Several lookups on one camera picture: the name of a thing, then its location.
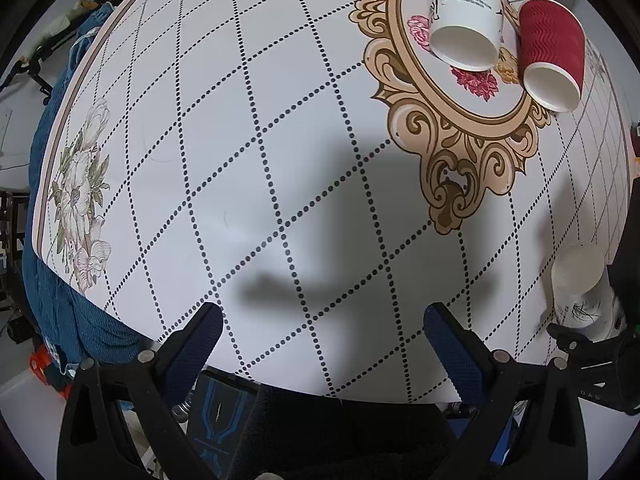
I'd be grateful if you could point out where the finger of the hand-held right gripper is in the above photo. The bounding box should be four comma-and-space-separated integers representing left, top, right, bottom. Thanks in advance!
547, 322, 625, 362

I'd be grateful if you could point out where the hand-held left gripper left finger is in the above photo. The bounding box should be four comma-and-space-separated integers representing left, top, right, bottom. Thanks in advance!
57, 302, 224, 480

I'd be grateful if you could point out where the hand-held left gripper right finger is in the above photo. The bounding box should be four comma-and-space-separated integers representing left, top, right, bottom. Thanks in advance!
423, 302, 587, 480

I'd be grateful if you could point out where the plain white paper cup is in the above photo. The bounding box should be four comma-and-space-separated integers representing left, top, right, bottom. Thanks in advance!
550, 244, 624, 342

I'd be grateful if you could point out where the red ripple paper cup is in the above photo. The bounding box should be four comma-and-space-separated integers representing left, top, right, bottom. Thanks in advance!
517, 0, 586, 113

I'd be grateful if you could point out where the white paper cup with print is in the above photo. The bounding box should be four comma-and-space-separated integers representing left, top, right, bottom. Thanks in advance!
426, 0, 507, 72

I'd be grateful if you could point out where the black box with blue print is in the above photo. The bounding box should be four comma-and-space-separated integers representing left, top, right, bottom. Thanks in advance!
186, 370, 262, 480

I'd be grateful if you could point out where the orange object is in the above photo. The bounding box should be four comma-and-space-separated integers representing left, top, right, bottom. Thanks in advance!
29, 350, 52, 386

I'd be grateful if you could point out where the white patterned tablecloth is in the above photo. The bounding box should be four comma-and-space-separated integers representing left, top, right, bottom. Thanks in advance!
32, 0, 632, 404

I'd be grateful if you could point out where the black tripod stand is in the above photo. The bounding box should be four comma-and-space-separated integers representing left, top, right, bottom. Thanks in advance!
17, 55, 55, 98

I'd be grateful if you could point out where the teal corduroy cloth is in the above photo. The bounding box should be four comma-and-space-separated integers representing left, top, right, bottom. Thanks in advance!
21, 2, 156, 411

